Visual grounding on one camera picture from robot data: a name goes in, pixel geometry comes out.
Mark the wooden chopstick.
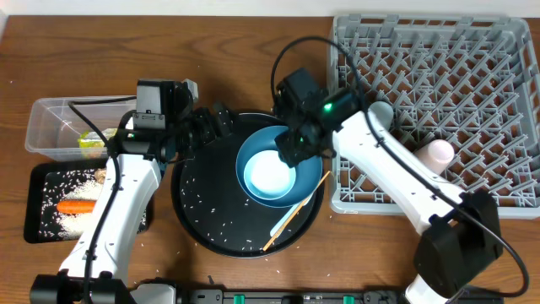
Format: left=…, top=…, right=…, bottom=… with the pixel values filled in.
left=262, top=171, right=331, bottom=252

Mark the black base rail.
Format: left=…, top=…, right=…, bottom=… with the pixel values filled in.
left=130, top=276, right=505, bottom=304

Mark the white rice pile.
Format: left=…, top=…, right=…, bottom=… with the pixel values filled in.
left=37, top=169, right=104, bottom=242

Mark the clear plastic bin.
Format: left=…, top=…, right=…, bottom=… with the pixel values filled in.
left=25, top=96, right=136, bottom=161

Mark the orange carrot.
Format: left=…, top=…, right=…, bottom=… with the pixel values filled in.
left=57, top=200, right=96, bottom=214

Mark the grey dishwasher rack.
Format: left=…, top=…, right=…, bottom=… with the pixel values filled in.
left=327, top=14, right=539, bottom=220

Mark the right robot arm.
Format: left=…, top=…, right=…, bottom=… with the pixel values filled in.
left=274, top=68, right=502, bottom=303

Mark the dark blue plate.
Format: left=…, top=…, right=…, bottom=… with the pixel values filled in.
left=235, top=125, right=323, bottom=208

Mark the light blue bowl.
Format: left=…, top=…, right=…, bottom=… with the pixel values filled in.
left=243, top=150, right=296, bottom=200

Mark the pink cup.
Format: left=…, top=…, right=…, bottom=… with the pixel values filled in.
left=414, top=139, right=455, bottom=175

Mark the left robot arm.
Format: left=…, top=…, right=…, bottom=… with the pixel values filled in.
left=30, top=79, right=232, bottom=303

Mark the yellow green snack wrapper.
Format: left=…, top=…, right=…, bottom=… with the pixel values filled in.
left=78, top=131, right=107, bottom=159

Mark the black rectangular tray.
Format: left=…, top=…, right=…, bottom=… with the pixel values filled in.
left=23, top=158, right=155, bottom=244

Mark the light blue cup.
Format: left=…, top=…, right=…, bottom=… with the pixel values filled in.
left=369, top=101, right=394, bottom=131

